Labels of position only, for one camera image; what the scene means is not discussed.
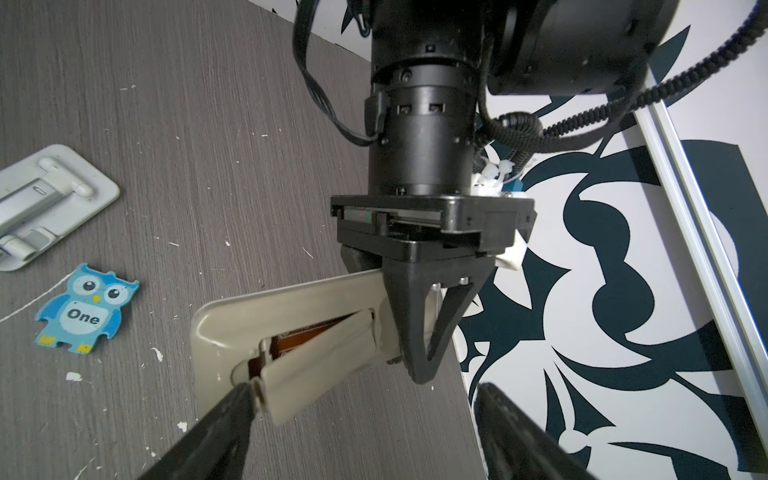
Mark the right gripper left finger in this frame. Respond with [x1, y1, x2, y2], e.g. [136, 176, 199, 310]
[142, 383, 256, 479]

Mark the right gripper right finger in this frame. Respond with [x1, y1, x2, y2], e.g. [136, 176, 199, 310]
[474, 383, 592, 480]

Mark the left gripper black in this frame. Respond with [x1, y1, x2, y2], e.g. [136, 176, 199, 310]
[331, 62, 535, 384]

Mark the white remote control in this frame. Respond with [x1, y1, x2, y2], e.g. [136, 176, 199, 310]
[190, 270, 401, 425]

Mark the brown AA battery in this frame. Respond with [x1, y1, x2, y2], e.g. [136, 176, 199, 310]
[247, 314, 350, 378]

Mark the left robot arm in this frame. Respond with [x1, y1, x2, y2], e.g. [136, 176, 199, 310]
[331, 1, 676, 384]

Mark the white phone stand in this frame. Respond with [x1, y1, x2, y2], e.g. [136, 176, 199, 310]
[1, 144, 120, 272]

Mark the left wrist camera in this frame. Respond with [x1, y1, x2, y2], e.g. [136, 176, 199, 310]
[470, 155, 527, 271]

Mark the black corrugated cable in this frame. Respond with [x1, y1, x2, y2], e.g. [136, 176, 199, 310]
[479, 0, 768, 154]

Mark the aluminium frame bar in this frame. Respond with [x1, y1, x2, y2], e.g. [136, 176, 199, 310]
[634, 102, 767, 445]

